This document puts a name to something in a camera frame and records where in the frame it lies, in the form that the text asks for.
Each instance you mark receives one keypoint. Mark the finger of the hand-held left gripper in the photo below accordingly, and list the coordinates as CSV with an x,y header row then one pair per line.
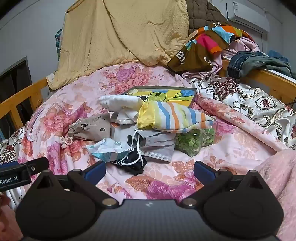
x,y
37,165

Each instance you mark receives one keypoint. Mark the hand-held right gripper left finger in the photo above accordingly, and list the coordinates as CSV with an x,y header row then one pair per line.
x,y
94,172

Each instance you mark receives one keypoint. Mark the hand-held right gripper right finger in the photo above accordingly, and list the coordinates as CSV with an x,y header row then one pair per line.
x,y
204,172

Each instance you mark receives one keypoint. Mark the black dotted sock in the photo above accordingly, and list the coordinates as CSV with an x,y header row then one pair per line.
x,y
136,167

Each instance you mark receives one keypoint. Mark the grey face mask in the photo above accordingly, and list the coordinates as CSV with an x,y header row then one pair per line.
x,y
157,146

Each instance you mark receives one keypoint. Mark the striped sock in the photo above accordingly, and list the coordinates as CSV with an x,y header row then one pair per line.
x,y
171,115

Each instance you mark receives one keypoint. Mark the white sock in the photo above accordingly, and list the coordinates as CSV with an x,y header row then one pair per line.
x,y
120,102

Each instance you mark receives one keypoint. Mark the grey cartoon print tray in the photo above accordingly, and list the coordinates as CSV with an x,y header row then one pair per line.
x,y
166,95

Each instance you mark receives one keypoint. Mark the person's left hand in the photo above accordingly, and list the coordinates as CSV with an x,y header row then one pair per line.
x,y
7,217

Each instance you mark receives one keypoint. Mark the cream ornate patterned cloth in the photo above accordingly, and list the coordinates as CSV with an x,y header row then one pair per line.
x,y
9,148
266,104

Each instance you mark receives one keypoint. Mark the glass jar of green stars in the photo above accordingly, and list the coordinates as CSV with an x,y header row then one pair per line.
x,y
189,141

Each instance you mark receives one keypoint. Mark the pink fleece blanket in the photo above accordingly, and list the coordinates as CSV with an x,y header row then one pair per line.
x,y
282,176

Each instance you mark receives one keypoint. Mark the dark window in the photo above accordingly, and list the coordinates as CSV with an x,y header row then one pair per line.
x,y
13,81

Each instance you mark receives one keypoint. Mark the pink floral bed sheet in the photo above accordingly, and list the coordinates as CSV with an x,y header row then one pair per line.
x,y
92,81

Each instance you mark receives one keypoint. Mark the blue jeans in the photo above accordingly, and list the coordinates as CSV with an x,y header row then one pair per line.
x,y
242,63

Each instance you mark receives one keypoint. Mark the colourful brown patterned garment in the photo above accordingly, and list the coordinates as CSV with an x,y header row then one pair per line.
x,y
196,55

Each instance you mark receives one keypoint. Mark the grey green garment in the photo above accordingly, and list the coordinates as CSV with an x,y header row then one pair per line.
x,y
275,64

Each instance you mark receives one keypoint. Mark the pale pink garment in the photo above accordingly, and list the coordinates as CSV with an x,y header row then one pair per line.
x,y
245,44

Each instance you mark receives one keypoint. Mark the blue cloth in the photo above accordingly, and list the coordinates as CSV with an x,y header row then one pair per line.
x,y
277,55

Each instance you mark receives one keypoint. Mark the yellow dotted blanket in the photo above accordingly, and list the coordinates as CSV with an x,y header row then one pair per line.
x,y
115,34

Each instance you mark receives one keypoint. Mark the white air conditioner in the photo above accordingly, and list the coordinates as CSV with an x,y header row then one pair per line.
x,y
247,16

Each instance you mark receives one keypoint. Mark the wooden bed frame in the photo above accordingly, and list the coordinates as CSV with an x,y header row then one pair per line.
x,y
266,81

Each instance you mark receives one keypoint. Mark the teal wall poster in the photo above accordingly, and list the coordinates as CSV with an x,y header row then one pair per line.
x,y
59,41

